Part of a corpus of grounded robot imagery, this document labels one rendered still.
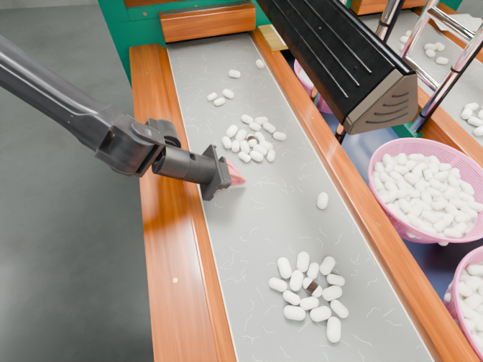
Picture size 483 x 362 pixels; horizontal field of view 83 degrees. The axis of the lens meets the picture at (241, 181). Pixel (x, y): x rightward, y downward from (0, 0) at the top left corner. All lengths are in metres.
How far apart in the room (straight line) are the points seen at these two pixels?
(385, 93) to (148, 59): 0.80
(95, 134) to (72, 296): 1.09
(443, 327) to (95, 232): 1.39
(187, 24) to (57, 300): 1.22
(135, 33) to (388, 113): 0.87
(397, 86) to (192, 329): 0.43
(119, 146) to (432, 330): 0.57
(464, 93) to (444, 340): 0.72
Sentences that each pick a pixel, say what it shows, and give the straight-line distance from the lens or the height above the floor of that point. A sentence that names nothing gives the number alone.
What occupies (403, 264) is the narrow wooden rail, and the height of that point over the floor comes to 0.76.
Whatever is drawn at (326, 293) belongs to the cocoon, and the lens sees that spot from 0.53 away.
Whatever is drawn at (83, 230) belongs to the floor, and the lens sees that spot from 1.59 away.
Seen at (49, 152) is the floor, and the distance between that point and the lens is 2.02.
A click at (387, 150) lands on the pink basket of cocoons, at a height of 0.75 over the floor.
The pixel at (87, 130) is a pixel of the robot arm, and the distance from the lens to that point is 0.47.
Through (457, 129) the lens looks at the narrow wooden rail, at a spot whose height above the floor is 0.76.
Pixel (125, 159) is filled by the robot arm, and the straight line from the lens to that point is 0.47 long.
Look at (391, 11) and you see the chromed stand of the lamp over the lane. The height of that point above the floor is 1.05.
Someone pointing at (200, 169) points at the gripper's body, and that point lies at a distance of 0.51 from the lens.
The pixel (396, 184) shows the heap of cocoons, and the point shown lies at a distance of 0.73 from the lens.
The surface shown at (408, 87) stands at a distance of 0.32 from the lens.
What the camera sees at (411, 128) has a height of 0.72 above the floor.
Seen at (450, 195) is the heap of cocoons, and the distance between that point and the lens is 0.76.
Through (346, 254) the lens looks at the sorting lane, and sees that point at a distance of 0.59.
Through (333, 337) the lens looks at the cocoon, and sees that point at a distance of 0.52.
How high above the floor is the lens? 1.26
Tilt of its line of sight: 55 degrees down
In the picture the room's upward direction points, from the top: straight up
